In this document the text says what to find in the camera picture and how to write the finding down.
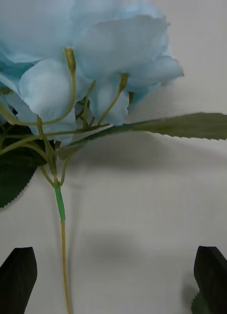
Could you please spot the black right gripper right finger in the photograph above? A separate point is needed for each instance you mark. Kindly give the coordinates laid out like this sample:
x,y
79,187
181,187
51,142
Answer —
x,y
216,282

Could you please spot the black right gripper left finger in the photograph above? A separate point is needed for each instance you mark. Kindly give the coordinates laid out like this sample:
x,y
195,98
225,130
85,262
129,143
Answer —
x,y
12,282

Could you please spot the pale blue flower, large leaves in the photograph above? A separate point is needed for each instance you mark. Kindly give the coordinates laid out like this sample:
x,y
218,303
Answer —
x,y
118,49

